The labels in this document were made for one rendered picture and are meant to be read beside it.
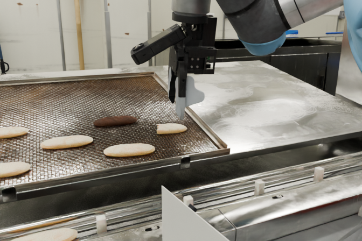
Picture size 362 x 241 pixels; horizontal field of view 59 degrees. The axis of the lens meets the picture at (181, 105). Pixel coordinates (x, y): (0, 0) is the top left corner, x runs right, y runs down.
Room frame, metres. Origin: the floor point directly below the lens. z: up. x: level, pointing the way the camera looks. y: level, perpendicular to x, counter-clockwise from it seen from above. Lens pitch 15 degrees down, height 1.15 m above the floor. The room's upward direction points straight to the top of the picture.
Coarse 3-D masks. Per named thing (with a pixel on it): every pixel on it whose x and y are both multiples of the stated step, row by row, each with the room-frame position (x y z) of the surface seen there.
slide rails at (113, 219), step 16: (288, 176) 0.57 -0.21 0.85; (304, 176) 0.57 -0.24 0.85; (336, 176) 0.57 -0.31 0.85; (224, 192) 0.52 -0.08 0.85; (240, 192) 0.52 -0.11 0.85; (272, 192) 0.52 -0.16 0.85; (144, 208) 0.46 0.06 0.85; (160, 208) 0.46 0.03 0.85; (208, 208) 0.46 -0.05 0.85; (80, 224) 0.42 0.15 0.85; (112, 224) 0.42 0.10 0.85; (144, 224) 0.42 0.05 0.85; (0, 240) 0.38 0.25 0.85
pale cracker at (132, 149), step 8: (120, 144) 0.60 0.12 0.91; (128, 144) 0.60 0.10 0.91; (136, 144) 0.59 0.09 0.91; (144, 144) 0.60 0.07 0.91; (104, 152) 0.57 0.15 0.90; (112, 152) 0.57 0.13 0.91; (120, 152) 0.57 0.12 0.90; (128, 152) 0.57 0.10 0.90; (136, 152) 0.57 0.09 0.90; (144, 152) 0.58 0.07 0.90
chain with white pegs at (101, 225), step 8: (320, 168) 0.57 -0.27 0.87; (320, 176) 0.56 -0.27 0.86; (256, 184) 0.52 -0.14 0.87; (256, 192) 0.51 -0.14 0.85; (264, 192) 0.53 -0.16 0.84; (184, 200) 0.46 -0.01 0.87; (192, 200) 0.46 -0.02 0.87; (232, 200) 0.50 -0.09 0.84; (200, 208) 0.48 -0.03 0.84; (96, 216) 0.41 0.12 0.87; (104, 216) 0.41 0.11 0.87; (96, 224) 0.41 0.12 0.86; (104, 224) 0.41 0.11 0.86
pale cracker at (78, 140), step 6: (54, 138) 0.60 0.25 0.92; (60, 138) 0.60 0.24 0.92; (66, 138) 0.60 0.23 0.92; (72, 138) 0.60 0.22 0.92; (78, 138) 0.60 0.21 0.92; (84, 138) 0.61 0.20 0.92; (90, 138) 0.62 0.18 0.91; (42, 144) 0.58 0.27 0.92; (48, 144) 0.58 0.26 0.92; (54, 144) 0.58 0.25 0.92; (60, 144) 0.58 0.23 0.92; (66, 144) 0.59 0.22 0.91; (72, 144) 0.59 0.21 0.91; (78, 144) 0.59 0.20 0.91; (84, 144) 0.60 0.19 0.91
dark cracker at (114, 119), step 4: (116, 116) 0.71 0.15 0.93; (120, 116) 0.72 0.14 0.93; (124, 116) 0.72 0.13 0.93; (128, 116) 0.72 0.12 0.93; (132, 116) 0.73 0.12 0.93; (96, 120) 0.69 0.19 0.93; (100, 120) 0.69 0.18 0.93; (104, 120) 0.69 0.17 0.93; (108, 120) 0.69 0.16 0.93; (112, 120) 0.69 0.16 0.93; (116, 120) 0.69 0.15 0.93; (120, 120) 0.70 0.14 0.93; (124, 120) 0.70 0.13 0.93; (128, 120) 0.70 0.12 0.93; (132, 120) 0.70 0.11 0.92; (136, 120) 0.71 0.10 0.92; (96, 124) 0.68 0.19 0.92; (100, 124) 0.68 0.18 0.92; (104, 124) 0.68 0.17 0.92; (108, 124) 0.68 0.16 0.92; (112, 124) 0.68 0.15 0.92; (116, 124) 0.69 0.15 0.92; (120, 124) 0.69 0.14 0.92; (124, 124) 0.69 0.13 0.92
